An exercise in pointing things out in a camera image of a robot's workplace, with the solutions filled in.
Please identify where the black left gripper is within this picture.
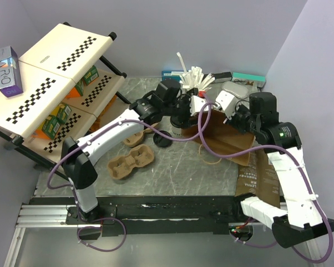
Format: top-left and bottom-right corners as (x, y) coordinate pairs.
(163, 88), (202, 129)

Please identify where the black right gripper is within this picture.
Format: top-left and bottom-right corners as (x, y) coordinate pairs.
(223, 101), (260, 135)

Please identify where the brown paper bag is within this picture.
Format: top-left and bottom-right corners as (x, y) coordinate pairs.
(181, 110), (255, 166)

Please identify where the black plastic cup lid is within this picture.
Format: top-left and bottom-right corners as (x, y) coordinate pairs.
(153, 131), (173, 148)

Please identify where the brown pulp cup carrier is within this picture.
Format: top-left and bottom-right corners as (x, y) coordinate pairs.
(123, 128), (154, 147)

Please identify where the white paper coffee cup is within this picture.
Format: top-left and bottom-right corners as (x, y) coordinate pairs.
(171, 124), (182, 137)

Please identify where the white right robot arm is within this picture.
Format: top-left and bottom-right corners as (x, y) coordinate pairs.
(217, 92), (334, 248)

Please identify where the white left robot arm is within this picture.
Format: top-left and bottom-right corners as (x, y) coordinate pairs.
(61, 80), (198, 224)

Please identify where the brown coffee bean pouch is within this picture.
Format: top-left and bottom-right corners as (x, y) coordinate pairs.
(235, 150), (280, 208)

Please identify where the white wrapped straws bundle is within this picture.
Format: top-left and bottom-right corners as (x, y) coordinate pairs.
(176, 52), (215, 91)

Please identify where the teal flat box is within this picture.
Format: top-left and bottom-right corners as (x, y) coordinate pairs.
(161, 71), (184, 81)

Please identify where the teal long box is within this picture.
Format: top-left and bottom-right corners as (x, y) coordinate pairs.
(232, 72), (266, 88)

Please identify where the black rectangular device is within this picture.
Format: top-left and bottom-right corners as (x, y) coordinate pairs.
(212, 72), (233, 83)

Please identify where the green box upper shelf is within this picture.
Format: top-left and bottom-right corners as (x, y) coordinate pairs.
(82, 65), (99, 86)

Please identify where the green box shelf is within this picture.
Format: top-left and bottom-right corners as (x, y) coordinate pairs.
(40, 103), (72, 140)
(82, 65), (99, 86)

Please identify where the orange box on shelf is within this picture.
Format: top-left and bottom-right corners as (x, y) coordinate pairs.
(65, 80), (84, 99)

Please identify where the green box lower shelf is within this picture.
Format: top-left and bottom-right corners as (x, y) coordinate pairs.
(40, 103), (72, 140)

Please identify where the beige checkered shelf rack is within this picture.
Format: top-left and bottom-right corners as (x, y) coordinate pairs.
(0, 23), (126, 170)

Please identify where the purple cardboard box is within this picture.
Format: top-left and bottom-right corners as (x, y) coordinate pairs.
(0, 46), (23, 98)

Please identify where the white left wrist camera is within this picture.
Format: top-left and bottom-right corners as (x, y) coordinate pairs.
(190, 95), (206, 116)

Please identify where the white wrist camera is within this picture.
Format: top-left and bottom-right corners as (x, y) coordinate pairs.
(190, 95), (206, 116)
(215, 91), (238, 120)

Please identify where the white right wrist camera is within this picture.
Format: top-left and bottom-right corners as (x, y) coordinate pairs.
(215, 91), (238, 120)

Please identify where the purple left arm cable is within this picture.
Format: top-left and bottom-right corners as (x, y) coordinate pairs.
(47, 96), (212, 253)

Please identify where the black mounting base rail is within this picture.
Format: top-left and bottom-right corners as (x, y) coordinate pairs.
(16, 194), (251, 241)

